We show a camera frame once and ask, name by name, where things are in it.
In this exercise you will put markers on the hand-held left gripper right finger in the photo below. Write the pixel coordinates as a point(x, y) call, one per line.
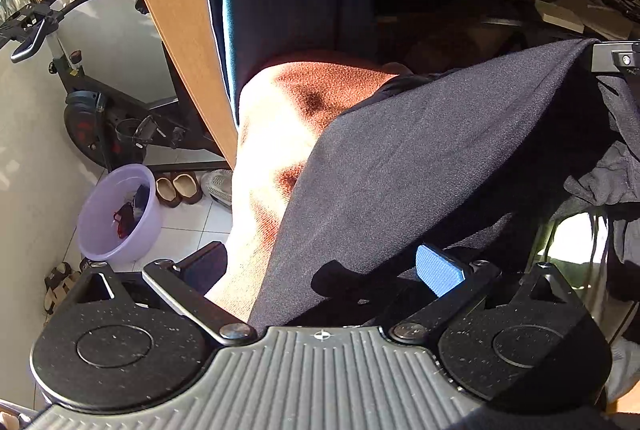
point(440, 269)

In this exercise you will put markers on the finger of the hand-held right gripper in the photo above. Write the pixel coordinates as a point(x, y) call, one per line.
point(617, 58)

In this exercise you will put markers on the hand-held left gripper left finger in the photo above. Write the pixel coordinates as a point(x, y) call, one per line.
point(202, 262)

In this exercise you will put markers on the dark pants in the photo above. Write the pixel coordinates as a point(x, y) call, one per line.
point(400, 170)

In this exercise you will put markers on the beige paper sheet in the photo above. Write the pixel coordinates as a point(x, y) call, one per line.
point(602, 15)

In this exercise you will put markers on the white book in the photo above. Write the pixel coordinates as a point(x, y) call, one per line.
point(557, 15)

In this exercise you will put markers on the grey knit shoe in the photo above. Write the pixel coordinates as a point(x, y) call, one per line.
point(218, 187)

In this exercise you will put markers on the brown slipper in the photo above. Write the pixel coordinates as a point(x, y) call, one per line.
point(166, 192)
point(187, 186)

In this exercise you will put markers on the red and dark cloth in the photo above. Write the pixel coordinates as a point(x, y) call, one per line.
point(129, 212)

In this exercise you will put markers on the purple plastic basin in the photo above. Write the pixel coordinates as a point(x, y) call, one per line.
point(100, 235)

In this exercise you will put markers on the dark crumpled cloth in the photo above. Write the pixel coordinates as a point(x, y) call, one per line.
point(612, 170)

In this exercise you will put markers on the brown sandal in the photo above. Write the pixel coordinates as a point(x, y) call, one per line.
point(62, 297)
point(57, 277)

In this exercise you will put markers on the brown blanket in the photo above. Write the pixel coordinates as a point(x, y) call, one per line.
point(280, 125)

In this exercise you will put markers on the black exercise bike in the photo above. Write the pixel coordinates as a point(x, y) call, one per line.
point(87, 110)

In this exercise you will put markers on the light wooden board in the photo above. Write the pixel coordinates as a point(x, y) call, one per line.
point(180, 20)

